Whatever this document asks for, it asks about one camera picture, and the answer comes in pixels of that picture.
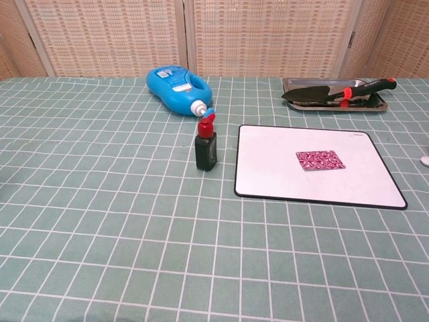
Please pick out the pink patterned small packet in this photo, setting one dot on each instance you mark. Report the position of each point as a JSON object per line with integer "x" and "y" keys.
{"x": 320, "y": 160}

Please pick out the small white round disc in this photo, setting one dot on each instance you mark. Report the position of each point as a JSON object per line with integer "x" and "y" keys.
{"x": 425, "y": 161}

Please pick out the white mat with black edge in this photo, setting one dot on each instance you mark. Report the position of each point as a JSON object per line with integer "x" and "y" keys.
{"x": 268, "y": 164}

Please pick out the black ink bottle red cap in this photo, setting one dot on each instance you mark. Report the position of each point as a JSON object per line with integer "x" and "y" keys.
{"x": 205, "y": 154}

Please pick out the blue bottle cap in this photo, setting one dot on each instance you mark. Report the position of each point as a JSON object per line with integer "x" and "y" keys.
{"x": 209, "y": 114}

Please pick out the blue detergent bottle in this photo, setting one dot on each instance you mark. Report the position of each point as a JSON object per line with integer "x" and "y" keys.
{"x": 171, "y": 94}

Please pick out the green checked tablecloth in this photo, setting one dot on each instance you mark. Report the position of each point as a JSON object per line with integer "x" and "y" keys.
{"x": 117, "y": 218}

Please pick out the black garden trowel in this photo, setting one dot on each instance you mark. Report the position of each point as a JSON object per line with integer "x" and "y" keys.
{"x": 308, "y": 93}

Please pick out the bamboo folding screen panel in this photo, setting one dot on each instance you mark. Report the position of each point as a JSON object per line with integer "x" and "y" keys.
{"x": 13, "y": 50}
{"x": 107, "y": 37}
{"x": 268, "y": 37}
{"x": 399, "y": 40}

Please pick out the steel rectangular tray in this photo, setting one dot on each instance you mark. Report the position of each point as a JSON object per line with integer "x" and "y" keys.
{"x": 375, "y": 105}

